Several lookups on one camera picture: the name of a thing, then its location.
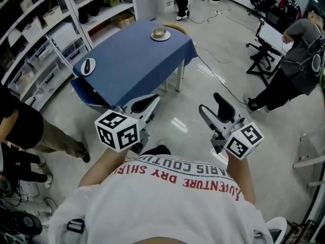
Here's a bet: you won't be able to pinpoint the person's right forearm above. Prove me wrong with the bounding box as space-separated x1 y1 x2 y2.
227 154 256 203

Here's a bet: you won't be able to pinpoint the tan wooden bowl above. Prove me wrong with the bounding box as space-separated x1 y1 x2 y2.
152 27 167 38

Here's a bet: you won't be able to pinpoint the grey metal cabinet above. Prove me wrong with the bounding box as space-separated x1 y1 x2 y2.
136 0 158 22

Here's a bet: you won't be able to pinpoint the black round device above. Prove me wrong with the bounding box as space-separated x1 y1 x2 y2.
10 211 43 236

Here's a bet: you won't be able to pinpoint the brown cardboard box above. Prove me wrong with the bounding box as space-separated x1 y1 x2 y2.
114 13 135 29

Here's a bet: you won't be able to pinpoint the person's black trousers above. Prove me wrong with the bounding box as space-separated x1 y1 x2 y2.
141 144 171 156

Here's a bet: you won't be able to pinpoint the black harness buckle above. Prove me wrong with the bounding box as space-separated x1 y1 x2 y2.
67 219 85 232

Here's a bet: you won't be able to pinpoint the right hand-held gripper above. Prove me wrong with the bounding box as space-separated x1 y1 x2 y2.
199 92 265 160

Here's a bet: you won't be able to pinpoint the wooden curved-back chair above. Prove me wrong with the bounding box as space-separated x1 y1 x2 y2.
162 23 187 35

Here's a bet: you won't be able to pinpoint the black folding stand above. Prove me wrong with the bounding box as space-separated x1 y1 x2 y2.
246 19 282 86

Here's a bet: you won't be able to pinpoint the person's left forearm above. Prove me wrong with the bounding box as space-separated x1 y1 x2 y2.
78 146 139 188

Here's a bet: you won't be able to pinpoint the white printed t-shirt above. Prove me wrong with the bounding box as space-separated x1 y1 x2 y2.
48 154 274 244

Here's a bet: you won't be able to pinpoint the blue tablecloth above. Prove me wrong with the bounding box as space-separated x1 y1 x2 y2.
70 19 199 109

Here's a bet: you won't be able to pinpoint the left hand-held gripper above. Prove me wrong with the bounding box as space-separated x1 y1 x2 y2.
94 94 161 155

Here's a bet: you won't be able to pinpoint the white board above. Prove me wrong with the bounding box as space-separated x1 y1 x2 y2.
258 23 290 55

